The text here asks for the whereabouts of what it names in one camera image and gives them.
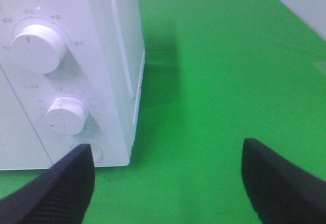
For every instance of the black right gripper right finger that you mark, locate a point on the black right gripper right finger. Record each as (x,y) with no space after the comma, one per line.
(280,191)

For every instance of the white microwave oven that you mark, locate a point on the white microwave oven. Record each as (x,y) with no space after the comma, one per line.
(103,68)

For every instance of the white microwave knob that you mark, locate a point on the white microwave knob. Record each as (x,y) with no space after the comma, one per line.
(38,48)
(66,116)

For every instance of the round microwave door button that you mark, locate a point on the round microwave door button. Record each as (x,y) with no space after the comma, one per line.
(96,150)

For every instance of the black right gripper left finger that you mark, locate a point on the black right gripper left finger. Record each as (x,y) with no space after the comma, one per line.
(61,194)

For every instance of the white microwave door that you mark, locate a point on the white microwave door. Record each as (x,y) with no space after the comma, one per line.
(21,148)

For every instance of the clear tape patch right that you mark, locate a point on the clear tape patch right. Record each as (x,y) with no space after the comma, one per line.
(320,65)

